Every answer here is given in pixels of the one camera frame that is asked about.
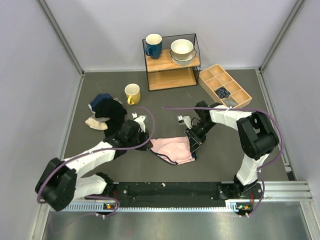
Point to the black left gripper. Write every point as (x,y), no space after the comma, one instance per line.
(146,143)

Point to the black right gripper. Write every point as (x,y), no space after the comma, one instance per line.
(195,140)

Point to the pink underwear navy trim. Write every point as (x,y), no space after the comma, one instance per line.
(174,150)

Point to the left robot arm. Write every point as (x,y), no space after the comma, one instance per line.
(65,180)

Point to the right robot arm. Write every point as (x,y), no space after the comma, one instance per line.
(257,138)

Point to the grey rolled underwear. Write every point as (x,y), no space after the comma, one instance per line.
(230,103)

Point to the navy striped rolled underwear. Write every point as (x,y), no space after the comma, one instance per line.
(222,92)

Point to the black garment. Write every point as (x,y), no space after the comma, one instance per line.
(112,109)

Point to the cream garment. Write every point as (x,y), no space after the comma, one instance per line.
(97,123)

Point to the yellow mug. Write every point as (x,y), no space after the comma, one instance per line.
(133,93)

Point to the navy blue garment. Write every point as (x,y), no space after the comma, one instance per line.
(101,96)

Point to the wooden compartment tray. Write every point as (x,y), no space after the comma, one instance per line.
(215,77)

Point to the white scalloped bowl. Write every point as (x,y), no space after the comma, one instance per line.
(183,60)

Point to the cream ceramic bowl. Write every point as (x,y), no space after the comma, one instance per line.
(181,48)

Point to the dark blue mug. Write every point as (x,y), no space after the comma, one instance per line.
(153,45)

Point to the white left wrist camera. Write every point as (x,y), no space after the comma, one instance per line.
(140,119)

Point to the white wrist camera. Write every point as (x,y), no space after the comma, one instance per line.
(140,119)
(184,120)

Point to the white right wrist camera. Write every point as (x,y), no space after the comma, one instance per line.
(184,120)

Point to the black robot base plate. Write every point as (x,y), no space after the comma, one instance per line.
(213,190)

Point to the grey slotted cable duct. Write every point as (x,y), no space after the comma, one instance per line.
(232,205)

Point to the black wire wooden shelf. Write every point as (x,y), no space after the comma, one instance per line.
(163,73)

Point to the aluminium frame rail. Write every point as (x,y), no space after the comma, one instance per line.
(287,191)

